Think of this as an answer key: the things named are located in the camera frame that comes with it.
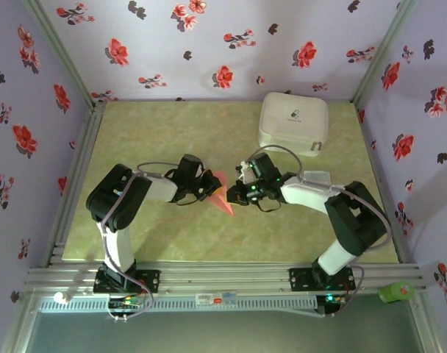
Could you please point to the white zip case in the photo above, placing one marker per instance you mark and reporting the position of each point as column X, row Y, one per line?
column 293, row 125

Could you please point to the aluminium frame post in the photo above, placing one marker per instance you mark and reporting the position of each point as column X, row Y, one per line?
column 379, row 55
column 64, row 55

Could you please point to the green tape roll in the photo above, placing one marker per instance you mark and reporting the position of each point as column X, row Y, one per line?
column 394, row 293

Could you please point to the controller circuit board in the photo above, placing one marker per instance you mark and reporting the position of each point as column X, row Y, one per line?
column 332, row 298
column 126, row 302

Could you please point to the aluminium side rail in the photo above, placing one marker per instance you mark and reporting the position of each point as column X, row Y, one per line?
column 384, row 184
column 74, row 184

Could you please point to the white label sticker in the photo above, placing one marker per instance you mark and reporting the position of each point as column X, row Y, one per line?
column 209, row 298

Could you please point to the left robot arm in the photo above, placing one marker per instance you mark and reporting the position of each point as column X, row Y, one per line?
column 117, row 202

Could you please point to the small white knob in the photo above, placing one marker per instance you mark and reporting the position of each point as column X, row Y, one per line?
column 63, row 298

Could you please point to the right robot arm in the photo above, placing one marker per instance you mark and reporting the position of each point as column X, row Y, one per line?
column 359, row 220

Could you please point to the short aluminium frame leg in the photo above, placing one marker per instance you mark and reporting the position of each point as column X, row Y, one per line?
column 23, row 323
column 423, row 323

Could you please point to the clear plastic bag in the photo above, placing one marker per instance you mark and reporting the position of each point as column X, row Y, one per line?
column 319, row 176

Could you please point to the long aluminium frame rail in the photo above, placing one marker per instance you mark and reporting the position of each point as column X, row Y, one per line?
column 223, row 274

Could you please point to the pink paper sheet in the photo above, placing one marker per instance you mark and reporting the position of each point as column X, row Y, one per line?
column 221, row 202

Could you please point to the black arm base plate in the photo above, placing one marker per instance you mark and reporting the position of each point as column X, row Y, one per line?
column 300, row 279
column 150, row 281

